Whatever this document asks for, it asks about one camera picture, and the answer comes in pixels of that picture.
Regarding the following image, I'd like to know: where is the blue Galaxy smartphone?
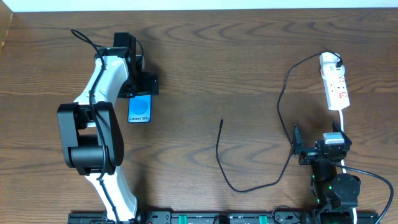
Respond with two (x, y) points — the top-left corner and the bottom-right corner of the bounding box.
(127, 95), (152, 123)

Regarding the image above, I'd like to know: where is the white USB charger adapter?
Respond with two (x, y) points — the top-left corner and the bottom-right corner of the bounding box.
(319, 52), (345, 80)

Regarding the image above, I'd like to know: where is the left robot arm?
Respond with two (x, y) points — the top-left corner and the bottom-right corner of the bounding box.
(57, 29), (159, 223)

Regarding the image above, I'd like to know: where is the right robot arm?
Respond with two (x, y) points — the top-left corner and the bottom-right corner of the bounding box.
(291, 122), (361, 223)

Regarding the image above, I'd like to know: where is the black right camera cable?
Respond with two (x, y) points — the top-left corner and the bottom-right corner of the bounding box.
(323, 155), (394, 224)

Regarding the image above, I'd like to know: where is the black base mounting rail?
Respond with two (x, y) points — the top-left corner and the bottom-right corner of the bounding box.
(67, 210), (379, 224)

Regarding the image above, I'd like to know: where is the white power strip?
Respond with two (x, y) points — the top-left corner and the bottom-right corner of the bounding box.
(323, 75), (350, 111)

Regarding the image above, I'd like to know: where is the black camera cable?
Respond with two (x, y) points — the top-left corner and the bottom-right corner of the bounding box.
(323, 155), (394, 224)
(70, 27), (122, 224)

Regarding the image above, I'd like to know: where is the black USB charging cable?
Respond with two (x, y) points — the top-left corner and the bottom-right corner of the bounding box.
(215, 50), (344, 194)

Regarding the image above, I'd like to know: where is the black left camera cable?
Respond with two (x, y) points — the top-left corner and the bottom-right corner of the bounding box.
(70, 27), (122, 224)

